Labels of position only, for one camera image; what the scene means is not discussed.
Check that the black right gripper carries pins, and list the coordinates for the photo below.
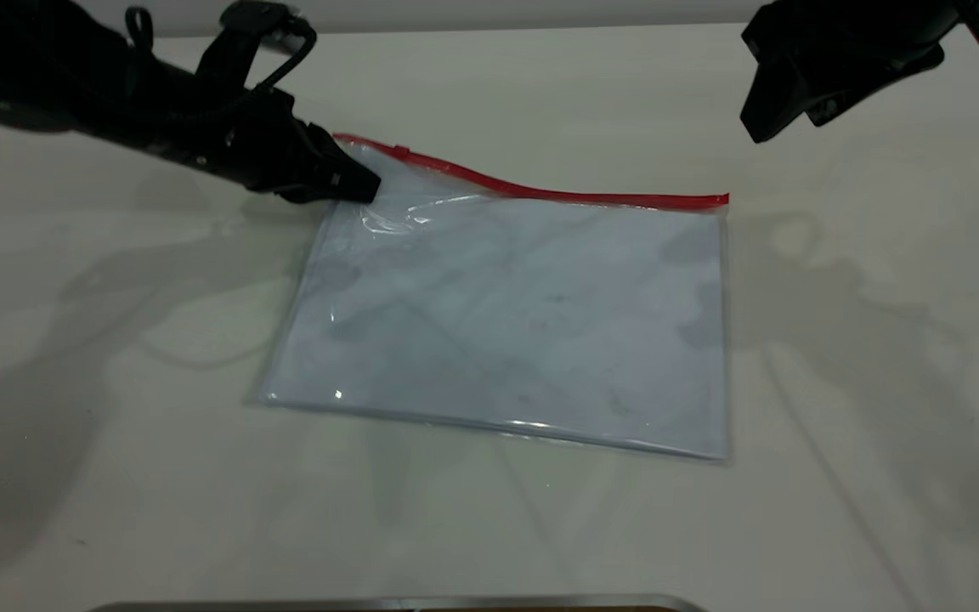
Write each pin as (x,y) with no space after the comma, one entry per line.
(863,38)

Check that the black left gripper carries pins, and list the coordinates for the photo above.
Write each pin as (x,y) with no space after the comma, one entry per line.
(243,140)

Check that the clear plastic zip bag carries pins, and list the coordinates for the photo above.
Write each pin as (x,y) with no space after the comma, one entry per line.
(523,323)

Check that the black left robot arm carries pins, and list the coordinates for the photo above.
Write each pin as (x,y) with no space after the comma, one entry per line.
(31,68)

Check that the grey metal bar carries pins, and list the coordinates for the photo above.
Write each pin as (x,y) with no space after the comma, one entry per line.
(370,604)

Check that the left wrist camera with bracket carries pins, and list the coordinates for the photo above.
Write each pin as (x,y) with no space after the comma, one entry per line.
(239,38)

